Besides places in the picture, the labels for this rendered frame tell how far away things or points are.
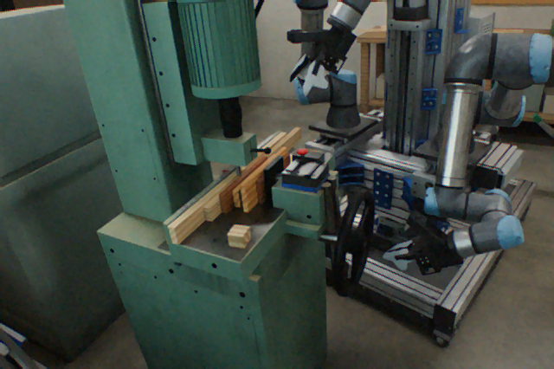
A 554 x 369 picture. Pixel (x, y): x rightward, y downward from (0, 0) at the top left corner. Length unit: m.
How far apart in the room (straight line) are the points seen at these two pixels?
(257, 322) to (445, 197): 0.59
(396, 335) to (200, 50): 1.47
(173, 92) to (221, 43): 0.20
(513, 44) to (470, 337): 1.30
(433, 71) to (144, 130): 1.13
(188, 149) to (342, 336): 1.16
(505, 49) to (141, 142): 0.95
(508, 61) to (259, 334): 0.94
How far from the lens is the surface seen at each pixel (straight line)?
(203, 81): 0.99
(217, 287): 1.11
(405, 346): 1.93
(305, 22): 1.61
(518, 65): 1.14
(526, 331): 2.13
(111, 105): 1.20
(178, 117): 1.10
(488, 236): 1.08
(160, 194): 1.22
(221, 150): 1.10
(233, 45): 0.96
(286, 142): 1.37
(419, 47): 1.66
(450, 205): 1.15
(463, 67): 1.13
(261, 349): 1.20
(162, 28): 1.05
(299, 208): 1.05
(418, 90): 1.69
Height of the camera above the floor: 1.48
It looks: 29 degrees down
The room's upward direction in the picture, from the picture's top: 5 degrees counter-clockwise
